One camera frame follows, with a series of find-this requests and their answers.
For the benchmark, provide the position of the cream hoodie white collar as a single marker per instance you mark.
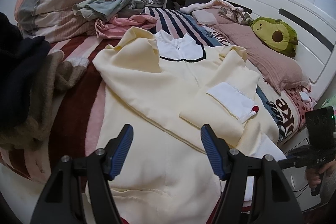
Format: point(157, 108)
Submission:
point(166, 89)

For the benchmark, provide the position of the striped fleece blanket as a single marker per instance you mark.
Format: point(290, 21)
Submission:
point(78, 118)

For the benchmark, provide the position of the dark brown clothes pile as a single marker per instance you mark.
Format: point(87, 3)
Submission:
point(32, 75)

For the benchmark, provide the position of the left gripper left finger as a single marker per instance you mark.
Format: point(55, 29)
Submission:
point(61, 200)

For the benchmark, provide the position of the white bed headboard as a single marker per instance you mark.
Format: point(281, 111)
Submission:
point(316, 36)

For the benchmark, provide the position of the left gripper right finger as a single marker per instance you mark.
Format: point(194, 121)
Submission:
point(273, 200)

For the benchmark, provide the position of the brown patterned scarf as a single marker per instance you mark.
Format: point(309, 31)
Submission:
point(237, 15)

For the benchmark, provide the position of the person right hand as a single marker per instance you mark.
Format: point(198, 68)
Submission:
point(313, 175)

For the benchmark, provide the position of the pink crumpled garment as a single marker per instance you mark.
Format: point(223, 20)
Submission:
point(116, 27)

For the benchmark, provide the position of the avocado plush toy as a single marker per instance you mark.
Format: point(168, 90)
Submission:
point(276, 35)

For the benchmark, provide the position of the pink ribbed pillow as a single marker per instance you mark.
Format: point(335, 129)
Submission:
point(280, 71)

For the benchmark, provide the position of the grey green crumpled garment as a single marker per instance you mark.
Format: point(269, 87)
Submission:
point(106, 10)

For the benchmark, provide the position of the white fluffy garment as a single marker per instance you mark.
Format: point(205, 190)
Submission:
point(200, 6)

